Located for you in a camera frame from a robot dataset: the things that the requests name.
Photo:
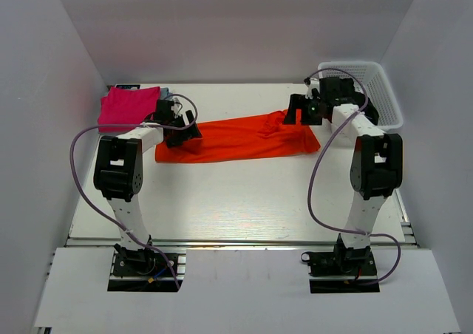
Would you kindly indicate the dark blue label plate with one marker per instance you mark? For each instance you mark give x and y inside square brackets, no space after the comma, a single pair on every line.
[128,86]

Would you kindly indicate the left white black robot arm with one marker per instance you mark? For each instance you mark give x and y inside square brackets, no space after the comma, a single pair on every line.
[118,173]

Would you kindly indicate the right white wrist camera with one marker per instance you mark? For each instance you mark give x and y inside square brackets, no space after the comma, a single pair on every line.
[312,85]

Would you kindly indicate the orange t shirt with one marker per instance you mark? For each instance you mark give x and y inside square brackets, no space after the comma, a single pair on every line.
[242,138]

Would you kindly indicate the folded grey blue t shirt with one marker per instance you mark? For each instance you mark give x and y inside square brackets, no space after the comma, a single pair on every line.
[165,93]

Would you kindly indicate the folded pink t shirt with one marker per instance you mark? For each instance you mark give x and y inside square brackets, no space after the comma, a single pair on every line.
[123,106]

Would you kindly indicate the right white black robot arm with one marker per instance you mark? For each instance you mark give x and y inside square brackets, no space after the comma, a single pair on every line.
[376,169]

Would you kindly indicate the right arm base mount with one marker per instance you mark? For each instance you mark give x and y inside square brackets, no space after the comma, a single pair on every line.
[342,270]

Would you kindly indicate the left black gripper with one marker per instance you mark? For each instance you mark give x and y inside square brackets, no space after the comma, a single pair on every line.
[191,132]

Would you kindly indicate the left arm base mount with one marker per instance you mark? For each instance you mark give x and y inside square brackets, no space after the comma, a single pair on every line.
[145,271]

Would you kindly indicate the white plastic basket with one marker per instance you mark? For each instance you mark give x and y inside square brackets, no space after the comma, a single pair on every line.
[373,78]

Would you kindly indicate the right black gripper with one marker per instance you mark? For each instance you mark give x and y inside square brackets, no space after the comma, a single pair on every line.
[299,102]

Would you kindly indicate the black t shirt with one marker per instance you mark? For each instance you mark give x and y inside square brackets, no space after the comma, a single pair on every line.
[370,111]

